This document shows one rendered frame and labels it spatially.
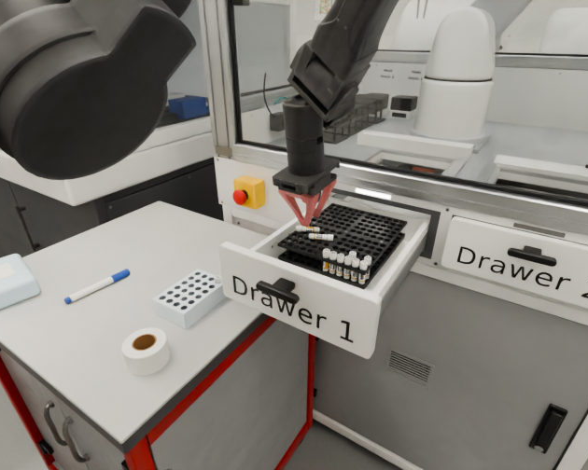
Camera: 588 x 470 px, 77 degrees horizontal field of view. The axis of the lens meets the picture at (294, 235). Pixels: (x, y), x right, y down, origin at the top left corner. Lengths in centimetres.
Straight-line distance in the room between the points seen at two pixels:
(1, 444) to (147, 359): 117
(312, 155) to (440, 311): 53
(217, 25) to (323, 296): 68
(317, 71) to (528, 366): 76
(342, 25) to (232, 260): 39
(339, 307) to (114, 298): 50
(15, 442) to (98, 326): 100
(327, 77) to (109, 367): 56
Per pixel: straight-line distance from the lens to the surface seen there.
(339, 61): 47
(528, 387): 102
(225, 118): 102
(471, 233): 79
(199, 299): 75
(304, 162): 56
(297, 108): 53
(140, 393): 67
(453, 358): 102
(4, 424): 184
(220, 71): 100
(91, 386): 71
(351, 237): 73
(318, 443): 148
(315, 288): 56
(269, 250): 73
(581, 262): 80
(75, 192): 124
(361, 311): 54
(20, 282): 94
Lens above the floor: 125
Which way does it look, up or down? 29 degrees down
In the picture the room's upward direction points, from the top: straight up
